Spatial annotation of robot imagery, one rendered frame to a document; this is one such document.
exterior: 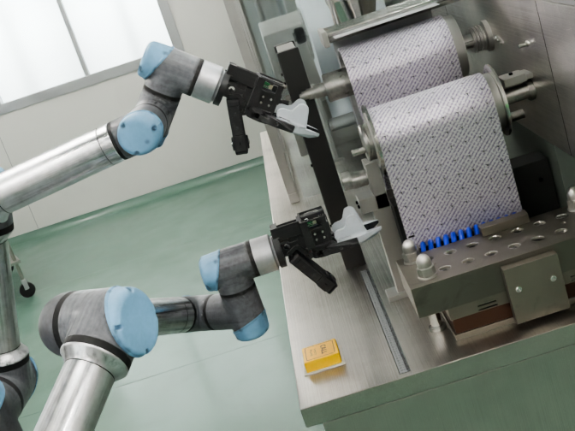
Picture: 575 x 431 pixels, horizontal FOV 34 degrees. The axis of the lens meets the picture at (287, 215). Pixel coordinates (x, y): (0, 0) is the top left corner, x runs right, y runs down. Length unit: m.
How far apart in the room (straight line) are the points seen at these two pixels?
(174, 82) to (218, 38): 5.57
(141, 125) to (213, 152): 5.85
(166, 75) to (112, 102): 5.70
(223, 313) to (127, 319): 0.40
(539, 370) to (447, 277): 0.23
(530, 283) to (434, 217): 0.26
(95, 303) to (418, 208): 0.68
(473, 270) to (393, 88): 0.51
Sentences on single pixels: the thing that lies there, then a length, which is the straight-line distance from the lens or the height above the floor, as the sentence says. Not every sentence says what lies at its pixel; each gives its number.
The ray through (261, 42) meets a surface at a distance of 2.80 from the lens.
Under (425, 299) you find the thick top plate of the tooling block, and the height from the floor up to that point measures 1.00.
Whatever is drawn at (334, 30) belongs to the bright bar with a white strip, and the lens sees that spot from 2.07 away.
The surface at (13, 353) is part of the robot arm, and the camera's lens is 2.04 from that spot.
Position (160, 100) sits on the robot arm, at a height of 1.47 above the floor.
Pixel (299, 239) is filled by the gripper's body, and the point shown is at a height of 1.12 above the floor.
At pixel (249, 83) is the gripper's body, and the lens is 1.79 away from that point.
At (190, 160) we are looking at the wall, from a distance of 7.51.
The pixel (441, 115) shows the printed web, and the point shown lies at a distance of 1.82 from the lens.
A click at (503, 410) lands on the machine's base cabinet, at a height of 0.78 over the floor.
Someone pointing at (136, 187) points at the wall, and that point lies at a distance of 7.60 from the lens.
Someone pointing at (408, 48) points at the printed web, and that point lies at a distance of 2.04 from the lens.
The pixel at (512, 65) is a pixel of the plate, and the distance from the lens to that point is 2.03.
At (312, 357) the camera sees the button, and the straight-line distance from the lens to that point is 1.81.
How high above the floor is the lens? 1.70
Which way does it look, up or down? 17 degrees down
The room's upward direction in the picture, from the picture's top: 19 degrees counter-clockwise
